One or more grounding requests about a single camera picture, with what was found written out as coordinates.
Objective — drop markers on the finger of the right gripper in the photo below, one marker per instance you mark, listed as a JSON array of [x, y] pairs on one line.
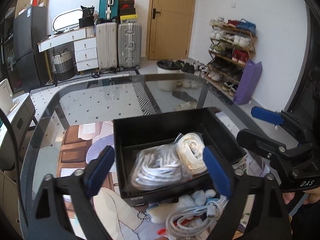
[[267, 115], [261, 145]]

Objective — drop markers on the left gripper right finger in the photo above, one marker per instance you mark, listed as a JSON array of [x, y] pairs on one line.
[[268, 217]]

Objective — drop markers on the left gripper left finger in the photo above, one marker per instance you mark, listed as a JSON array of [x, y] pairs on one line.
[[49, 218]]

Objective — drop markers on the green white medicine sachet bag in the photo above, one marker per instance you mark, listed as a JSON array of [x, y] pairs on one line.
[[251, 168]]

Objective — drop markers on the bag of speckled white laces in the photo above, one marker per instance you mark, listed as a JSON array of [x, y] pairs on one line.
[[158, 167]]

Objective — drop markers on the white plush keychain toy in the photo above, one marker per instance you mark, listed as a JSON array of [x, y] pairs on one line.
[[158, 213]]

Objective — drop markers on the black storage box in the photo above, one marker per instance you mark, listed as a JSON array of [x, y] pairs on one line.
[[131, 135]]

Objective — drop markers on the purple shopping bag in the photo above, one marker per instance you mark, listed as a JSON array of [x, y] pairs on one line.
[[248, 82]]

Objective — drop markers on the anime print desk mat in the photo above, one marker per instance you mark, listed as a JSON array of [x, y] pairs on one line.
[[123, 222]]

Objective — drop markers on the wooden shoe rack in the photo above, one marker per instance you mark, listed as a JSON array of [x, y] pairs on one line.
[[232, 45]]

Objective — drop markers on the grey side cabinet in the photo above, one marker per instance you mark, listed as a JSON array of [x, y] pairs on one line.
[[20, 119]]

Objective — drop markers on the white trash bin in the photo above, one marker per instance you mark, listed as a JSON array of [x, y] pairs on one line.
[[169, 68]]

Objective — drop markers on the wooden door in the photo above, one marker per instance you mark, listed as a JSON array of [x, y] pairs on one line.
[[170, 24]]

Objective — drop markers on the woven laundry basket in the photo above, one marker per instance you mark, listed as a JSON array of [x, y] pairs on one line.
[[63, 63]]

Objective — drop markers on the silver aluminium suitcase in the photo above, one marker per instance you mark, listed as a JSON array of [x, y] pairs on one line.
[[129, 45]]

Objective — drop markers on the white dressing table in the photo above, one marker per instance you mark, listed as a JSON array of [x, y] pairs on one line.
[[81, 41]]

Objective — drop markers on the white hard suitcase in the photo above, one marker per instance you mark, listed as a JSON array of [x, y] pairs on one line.
[[106, 35]]

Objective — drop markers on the stack of shoe boxes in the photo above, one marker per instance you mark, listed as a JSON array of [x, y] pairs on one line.
[[127, 11]]

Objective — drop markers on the black refrigerator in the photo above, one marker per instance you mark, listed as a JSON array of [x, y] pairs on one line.
[[29, 28]]

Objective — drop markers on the teal hard suitcase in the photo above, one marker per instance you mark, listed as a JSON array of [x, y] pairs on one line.
[[109, 10]]

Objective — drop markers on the oval vanity mirror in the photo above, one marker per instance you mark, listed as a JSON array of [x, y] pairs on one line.
[[67, 20]]

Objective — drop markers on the black handbag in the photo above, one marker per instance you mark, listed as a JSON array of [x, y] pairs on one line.
[[87, 19]]

